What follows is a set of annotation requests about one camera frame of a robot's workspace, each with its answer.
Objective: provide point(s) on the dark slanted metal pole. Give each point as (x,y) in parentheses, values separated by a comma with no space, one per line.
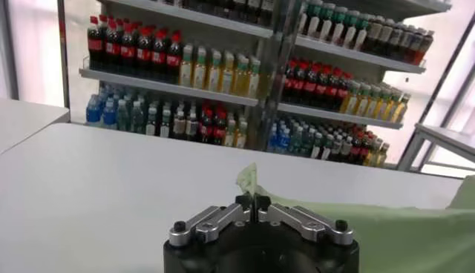
(64,52)
(447,66)

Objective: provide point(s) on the white metal frame table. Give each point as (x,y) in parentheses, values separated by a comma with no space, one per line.
(445,137)

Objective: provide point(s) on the small white label dark bottle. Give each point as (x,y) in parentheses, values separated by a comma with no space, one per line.
(179,126)
(191,127)
(316,146)
(346,151)
(150,121)
(336,150)
(164,124)
(326,148)

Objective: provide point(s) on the grey window frame post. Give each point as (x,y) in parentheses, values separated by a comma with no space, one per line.
(10,48)

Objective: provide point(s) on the light green polo shirt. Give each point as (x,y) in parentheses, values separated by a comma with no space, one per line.
(389,237)

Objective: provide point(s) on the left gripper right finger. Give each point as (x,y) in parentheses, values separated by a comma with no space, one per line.
(297,220)

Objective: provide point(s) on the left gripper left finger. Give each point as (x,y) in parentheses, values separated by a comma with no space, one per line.
(219,222)

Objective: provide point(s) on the green cap yellow tea bottle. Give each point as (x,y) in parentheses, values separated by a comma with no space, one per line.
(401,110)
(253,79)
(382,105)
(361,102)
(186,70)
(199,72)
(213,74)
(226,76)
(350,100)
(240,78)
(391,108)
(372,104)

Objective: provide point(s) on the small green drink bottle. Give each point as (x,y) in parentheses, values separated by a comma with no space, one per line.
(136,118)
(123,116)
(306,144)
(295,142)

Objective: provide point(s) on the small red cap cola bottle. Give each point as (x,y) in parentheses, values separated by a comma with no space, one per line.
(355,153)
(219,130)
(364,154)
(205,128)

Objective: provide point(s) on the small blue water bottle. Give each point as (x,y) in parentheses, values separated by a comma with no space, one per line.
(273,139)
(92,111)
(109,115)
(284,140)

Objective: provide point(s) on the small yellow tea bottle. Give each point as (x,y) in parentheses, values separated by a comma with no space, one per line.
(373,156)
(382,157)
(230,135)
(241,136)

